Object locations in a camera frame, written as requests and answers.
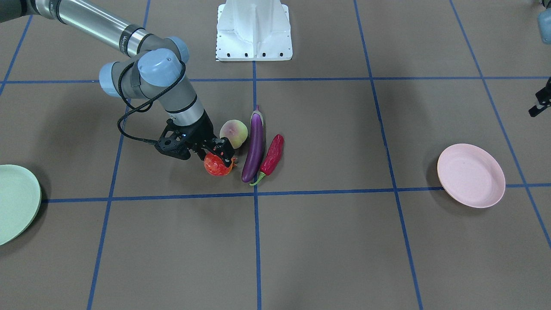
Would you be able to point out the purple eggplant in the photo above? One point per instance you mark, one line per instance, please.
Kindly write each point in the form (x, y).
(256, 147)

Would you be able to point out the red chili pepper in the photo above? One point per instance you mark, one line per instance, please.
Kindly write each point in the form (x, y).
(273, 157)

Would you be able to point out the green and pink peach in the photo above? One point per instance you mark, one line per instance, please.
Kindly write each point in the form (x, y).
(235, 131)

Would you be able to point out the pink plate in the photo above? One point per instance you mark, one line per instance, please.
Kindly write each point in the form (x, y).
(471, 176)

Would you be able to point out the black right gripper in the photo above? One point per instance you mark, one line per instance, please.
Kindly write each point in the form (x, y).
(205, 130)

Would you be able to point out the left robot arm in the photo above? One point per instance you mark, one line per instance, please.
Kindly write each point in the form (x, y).
(544, 22)

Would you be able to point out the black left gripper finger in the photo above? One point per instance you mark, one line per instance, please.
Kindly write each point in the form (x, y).
(543, 100)

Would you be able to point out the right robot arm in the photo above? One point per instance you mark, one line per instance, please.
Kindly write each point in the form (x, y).
(155, 71)

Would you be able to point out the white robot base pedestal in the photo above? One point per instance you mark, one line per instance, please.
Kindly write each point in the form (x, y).
(253, 30)

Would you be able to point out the light green plate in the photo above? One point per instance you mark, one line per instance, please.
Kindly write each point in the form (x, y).
(20, 199)

